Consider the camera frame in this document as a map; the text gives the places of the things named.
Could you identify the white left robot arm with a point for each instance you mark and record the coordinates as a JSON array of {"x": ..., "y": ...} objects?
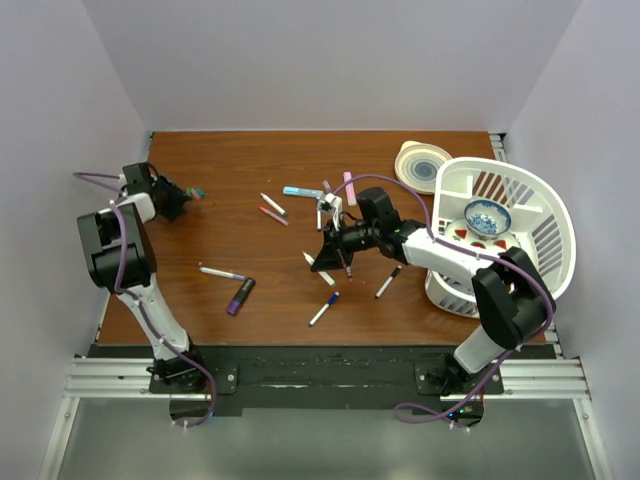
[{"x": 120, "y": 259}]

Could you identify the black cap whiteboard marker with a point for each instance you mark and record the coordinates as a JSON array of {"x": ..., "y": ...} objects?
[{"x": 388, "y": 281}]

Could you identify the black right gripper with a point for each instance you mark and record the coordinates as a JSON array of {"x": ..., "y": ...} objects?
[{"x": 332, "y": 257}]

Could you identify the light blue highlighter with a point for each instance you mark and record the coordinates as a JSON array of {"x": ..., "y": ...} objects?
[{"x": 302, "y": 192}]

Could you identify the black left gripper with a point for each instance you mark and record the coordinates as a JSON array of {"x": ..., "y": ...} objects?
[{"x": 177, "y": 198}]

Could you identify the blue cap marker near front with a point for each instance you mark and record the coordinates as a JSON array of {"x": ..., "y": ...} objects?
[{"x": 332, "y": 299}]

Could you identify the pink marker pen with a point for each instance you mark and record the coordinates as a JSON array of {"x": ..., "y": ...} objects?
[{"x": 274, "y": 216}]

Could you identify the pink highlighter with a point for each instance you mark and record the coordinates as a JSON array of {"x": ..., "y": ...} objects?
[{"x": 349, "y": 189}]

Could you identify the cream plate with grey spiral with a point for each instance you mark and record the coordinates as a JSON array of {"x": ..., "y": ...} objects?
[{"x": 417, "y": 164}]

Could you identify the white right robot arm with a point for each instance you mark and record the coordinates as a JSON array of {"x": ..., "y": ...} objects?
[{"x": 511, "y": 298}]

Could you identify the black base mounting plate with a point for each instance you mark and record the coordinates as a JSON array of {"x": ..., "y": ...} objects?
[{"x": 234, "y": 405}]

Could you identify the teal tip white marker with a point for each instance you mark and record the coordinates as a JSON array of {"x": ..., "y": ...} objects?
[{"x": 281, "y": 211}]

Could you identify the blue floral ceramic bowl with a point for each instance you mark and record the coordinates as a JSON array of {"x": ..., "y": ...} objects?
[{"x": 487, "y": 218}]

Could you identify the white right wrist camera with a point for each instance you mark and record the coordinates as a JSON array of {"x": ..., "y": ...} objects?
[{"x": 332, "y": 205}]

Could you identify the aluminium frame rail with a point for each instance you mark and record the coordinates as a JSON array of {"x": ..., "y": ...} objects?
[{"x": 519, "y": 379}]

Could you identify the purple black highlighter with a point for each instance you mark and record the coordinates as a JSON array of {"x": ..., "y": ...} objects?
[{"x": 240, "y": 296}]

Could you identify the white watermelon pattern plate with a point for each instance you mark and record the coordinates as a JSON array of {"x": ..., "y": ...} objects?
[{"x": 458, "y": 231}]

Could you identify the white plastic dish rack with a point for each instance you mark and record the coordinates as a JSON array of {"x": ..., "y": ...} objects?
[{"x": 540, "y": 222}]

